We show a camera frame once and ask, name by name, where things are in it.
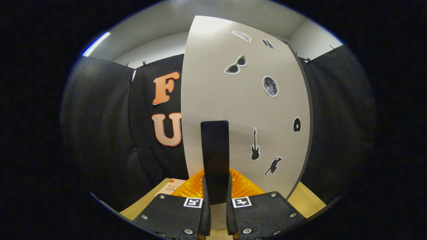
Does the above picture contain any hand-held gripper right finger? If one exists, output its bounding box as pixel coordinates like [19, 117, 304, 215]
[226, 168, 307, 240]

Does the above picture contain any beige shoe cabinet door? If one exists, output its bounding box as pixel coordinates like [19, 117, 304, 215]
[180, 15, 311, 230]

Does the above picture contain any black door handle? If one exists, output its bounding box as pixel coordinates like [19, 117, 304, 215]
[200, 121, 231, 205]

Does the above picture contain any beige book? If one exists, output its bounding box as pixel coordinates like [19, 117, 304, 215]
[154, 179, 187, 197]

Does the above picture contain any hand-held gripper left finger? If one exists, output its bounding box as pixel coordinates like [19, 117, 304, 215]
[132, 169, 211, 240]

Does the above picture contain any black backdrop cloth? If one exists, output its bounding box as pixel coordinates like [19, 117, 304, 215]
[60, 43, 377, 214]

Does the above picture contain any ceiling light strip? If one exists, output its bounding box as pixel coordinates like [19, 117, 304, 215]
[82, 32, 111, 57]

